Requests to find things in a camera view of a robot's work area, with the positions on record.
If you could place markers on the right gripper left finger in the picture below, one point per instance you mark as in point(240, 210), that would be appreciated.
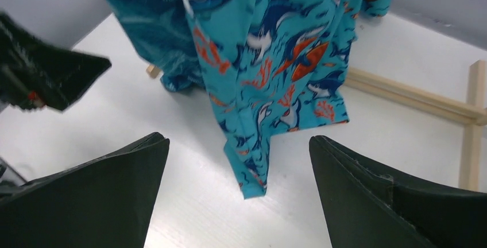
point(106, 202)

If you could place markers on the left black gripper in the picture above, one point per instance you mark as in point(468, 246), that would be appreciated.
point(35, 74)

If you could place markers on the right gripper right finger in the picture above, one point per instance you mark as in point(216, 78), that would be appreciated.
point(369, 204)

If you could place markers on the teal shark print shorts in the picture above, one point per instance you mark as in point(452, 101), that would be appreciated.
point(160, 34)

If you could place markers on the light blue shark shorts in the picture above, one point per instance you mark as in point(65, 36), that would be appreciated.
point(272, 67)

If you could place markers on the wooden clothes rack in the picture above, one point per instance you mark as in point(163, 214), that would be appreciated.
point(437, 101)

